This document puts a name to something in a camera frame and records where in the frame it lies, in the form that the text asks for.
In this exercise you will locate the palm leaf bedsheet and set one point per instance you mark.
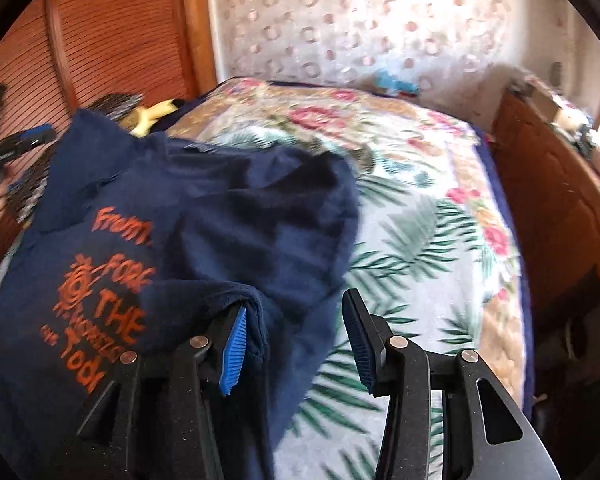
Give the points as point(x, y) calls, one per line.
point(420, 240)

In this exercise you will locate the yellow plush toy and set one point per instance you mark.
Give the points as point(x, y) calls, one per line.
point(147, 115)

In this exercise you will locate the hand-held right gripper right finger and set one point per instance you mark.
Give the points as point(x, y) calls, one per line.
point(362, 350)

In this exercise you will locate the grey round object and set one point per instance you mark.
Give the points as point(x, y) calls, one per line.
point(557, 72)

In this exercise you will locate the brown wooden cabinet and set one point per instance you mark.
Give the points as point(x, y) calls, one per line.
point(555, 200)

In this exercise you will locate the brown slatted wooden wardrobe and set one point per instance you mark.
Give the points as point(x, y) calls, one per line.
point(105, 35)

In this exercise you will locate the sheer circle-patterned curtain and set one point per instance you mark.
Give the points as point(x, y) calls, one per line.
point(330, 20)

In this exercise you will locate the floral blanket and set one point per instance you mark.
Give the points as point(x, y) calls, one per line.
point(330, 110)

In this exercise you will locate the cardboard box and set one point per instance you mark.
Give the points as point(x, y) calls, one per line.
point(545, 100)

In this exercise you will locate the dark circle-patterned pillow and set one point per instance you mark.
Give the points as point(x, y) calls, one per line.
point(112, 105)

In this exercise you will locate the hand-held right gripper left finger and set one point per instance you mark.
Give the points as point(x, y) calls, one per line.
point(232, 355)

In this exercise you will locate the blue tissue pack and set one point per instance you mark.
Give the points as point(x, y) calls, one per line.
point(392, 82)

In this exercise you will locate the navy printed t-shirt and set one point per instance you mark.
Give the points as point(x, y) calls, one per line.
point(230, 210)

